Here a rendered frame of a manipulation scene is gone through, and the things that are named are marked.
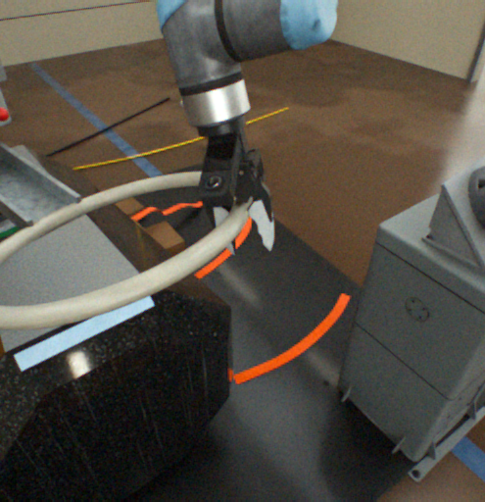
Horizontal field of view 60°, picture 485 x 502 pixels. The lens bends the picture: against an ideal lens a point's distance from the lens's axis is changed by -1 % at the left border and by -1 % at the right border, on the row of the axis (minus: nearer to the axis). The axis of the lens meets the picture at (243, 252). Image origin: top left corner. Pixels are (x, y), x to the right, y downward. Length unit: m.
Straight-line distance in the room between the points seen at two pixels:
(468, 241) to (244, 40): 0.84
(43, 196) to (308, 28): 0.73
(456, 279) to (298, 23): 0.85
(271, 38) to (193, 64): 0.11
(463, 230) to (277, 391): 1.02
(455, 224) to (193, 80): 0.82
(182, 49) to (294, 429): 1.47
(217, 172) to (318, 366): 1.46
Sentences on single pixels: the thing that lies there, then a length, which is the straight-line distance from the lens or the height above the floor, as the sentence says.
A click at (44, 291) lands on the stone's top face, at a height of 0.85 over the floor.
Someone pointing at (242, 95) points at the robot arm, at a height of 1.38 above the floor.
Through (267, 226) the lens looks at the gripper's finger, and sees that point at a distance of 0.65.
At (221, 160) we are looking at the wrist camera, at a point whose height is 1.31.
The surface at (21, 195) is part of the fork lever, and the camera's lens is 1.09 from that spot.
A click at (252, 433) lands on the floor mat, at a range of 1.75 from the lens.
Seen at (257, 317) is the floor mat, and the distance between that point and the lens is 2.08.
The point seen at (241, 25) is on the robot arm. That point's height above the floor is 1.47.
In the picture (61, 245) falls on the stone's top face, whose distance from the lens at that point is 1.27.
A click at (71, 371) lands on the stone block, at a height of 0.77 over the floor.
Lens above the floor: 1.58
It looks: 40 degrees down
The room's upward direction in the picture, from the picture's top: straight up
